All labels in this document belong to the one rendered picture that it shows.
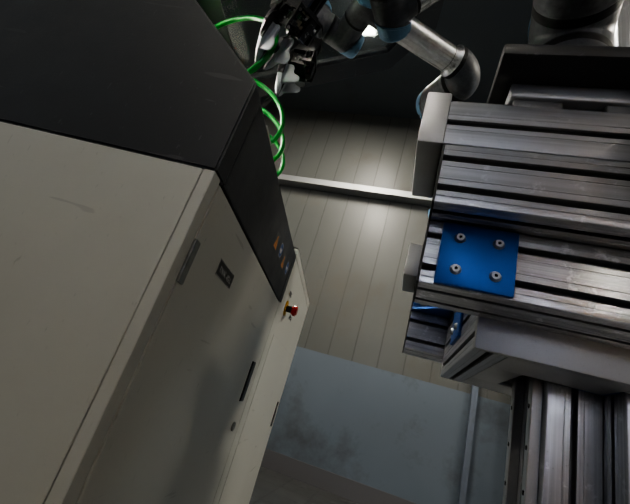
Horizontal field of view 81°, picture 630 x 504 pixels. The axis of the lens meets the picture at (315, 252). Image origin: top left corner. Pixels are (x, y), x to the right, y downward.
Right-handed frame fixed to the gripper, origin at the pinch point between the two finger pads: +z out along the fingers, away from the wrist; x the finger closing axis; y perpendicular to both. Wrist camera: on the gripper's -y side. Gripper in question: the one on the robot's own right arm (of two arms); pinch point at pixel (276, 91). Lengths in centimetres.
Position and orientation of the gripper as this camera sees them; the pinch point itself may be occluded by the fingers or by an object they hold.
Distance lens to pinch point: 107.0
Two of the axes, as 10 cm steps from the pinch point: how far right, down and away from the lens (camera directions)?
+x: 0.3, 3.8, 9.2
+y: 9.6, 2.5, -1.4
